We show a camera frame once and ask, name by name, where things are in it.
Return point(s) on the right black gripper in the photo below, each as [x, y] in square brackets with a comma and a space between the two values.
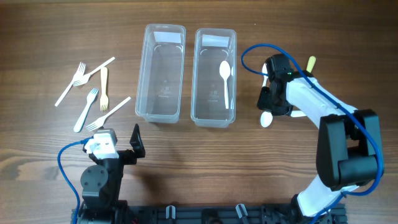
[267, 101]

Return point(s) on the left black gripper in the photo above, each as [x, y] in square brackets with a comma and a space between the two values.
[123, 155]

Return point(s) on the white spoon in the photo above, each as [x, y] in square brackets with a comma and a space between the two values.
[266, 119]
[225, 72]
[264, 70]

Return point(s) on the white spoon horizontal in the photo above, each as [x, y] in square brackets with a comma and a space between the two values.
[297, 114]

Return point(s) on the yellow plastic fork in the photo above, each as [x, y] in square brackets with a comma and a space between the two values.
[104, 100]

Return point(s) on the yellow plastic spoon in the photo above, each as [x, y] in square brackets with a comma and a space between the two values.
[311, 63]

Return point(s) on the white fork thick handle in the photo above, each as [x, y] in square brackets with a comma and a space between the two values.
[89, 100]

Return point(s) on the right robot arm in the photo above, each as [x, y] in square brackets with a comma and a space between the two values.
[349, 147]

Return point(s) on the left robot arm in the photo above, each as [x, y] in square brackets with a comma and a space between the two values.
[102, 182]

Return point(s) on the right clear plastic container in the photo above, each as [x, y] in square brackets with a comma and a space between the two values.
[212, 46]

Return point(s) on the clear plastic container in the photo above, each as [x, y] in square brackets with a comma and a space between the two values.
[161, 73]
[212, 46]

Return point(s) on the left clear plastic container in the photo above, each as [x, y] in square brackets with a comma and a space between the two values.
[161, 73]

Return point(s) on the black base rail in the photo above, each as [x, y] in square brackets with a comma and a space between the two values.
[264, 214]

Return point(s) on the white fork long handle top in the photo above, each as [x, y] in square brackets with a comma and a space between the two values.
[84, 79]

